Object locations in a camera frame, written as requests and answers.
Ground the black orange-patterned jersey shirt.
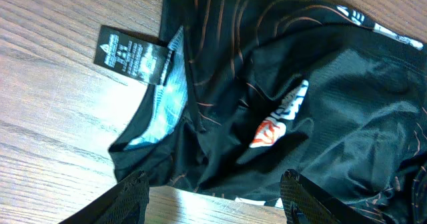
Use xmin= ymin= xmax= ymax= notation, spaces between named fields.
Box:
xmin=95 ymin=0 xmax=426 ymax=223

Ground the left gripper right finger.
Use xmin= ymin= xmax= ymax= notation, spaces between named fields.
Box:
xmin=280 ymin=169 xmax=372 ymax=224

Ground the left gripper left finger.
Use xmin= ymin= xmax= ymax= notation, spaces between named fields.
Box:
xmin=61 ymin=171 xmax=149 ymax=224

